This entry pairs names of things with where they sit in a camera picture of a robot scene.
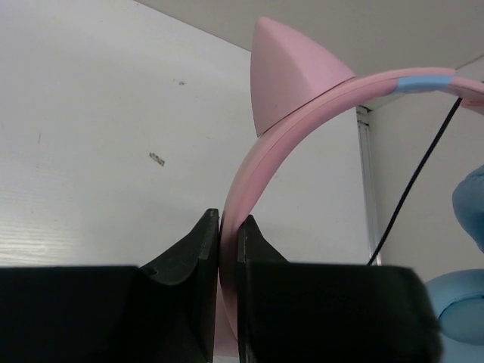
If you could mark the small grey debris piece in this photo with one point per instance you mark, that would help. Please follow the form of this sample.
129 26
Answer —
157 159

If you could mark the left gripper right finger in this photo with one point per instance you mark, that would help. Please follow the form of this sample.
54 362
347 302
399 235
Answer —
307 312

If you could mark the aluminium side rail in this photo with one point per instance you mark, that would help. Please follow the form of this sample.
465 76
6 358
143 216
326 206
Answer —
367 176

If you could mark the pink blue cat-ear headphones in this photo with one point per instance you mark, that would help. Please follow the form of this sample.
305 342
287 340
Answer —
296 85

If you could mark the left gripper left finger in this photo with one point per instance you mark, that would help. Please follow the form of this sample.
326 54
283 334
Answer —
163 311

